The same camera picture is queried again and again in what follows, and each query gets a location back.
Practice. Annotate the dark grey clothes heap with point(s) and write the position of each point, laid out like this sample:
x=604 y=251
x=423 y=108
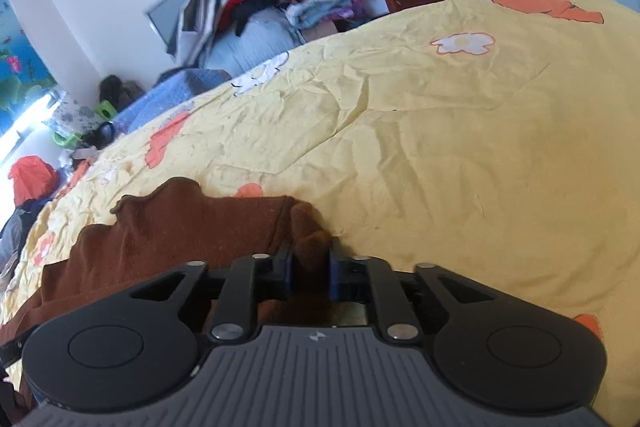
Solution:
x=15 y=232

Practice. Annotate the cardboard box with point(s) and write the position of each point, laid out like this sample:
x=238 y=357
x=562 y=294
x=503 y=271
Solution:
x=322 y=31

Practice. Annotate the dark bag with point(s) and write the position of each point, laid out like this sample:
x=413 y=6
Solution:
x=117 y=89

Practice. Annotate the grey-blue covered bundle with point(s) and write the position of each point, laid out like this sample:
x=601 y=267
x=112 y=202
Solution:
x=255 y=44

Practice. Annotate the yellow floral bed sheet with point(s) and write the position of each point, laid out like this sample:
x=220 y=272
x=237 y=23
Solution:
x=425 y=132

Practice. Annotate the green plastic basin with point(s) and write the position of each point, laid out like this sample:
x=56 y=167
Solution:
x=67 y=139

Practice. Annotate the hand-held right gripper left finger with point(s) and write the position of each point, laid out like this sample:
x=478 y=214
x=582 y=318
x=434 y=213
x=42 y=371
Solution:
x=285 y=272

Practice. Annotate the red-orange cloth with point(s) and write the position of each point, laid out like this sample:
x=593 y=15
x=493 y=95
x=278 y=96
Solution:
x=32 y=179

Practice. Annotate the floral patterned pillow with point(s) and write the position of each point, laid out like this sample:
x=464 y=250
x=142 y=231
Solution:
x=72 y=114

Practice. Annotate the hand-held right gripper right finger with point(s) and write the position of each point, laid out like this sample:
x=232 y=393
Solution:
x=334 y=274

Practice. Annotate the green plastic stool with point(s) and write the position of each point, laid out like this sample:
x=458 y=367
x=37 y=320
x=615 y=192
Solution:
x=106 y=110

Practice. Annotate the blue quilted blanket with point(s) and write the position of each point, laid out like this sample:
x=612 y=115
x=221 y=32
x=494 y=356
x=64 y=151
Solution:
x=165 y=94

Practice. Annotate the grey flat panel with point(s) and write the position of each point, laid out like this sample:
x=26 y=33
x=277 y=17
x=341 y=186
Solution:
x=165 y=14

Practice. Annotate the blue lotus wall poster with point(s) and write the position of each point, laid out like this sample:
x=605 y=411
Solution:
x=17 y=72

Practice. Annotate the brown small garment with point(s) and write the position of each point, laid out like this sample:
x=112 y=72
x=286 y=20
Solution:
x=175 y=227

